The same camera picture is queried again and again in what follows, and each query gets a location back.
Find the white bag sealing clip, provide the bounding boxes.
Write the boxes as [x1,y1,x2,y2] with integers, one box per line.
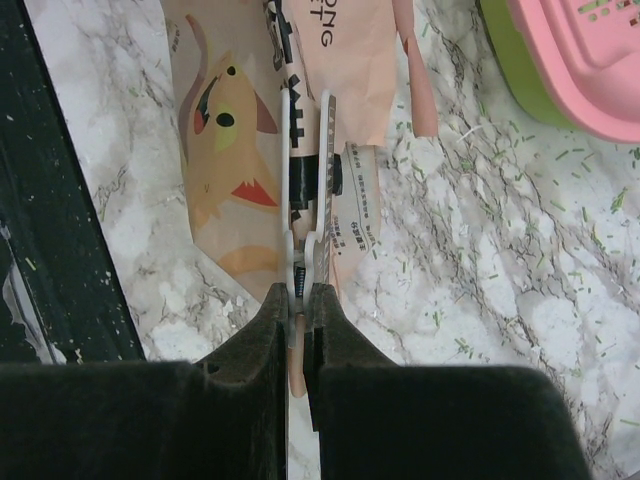
[280,90,336,349]

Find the pink green litter box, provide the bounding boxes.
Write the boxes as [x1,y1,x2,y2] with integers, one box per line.
[478,0,639,144]

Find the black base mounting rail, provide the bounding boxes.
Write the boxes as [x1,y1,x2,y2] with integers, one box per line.
[1,1,145,364]

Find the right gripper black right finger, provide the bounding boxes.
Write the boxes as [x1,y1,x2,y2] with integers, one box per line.
[304,284,591,479]

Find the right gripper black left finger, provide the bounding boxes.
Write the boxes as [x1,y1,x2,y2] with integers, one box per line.
[1,284,288,479]

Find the beige cat litter bag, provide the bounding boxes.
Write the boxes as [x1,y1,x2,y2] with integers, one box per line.
[159,0,439,399]

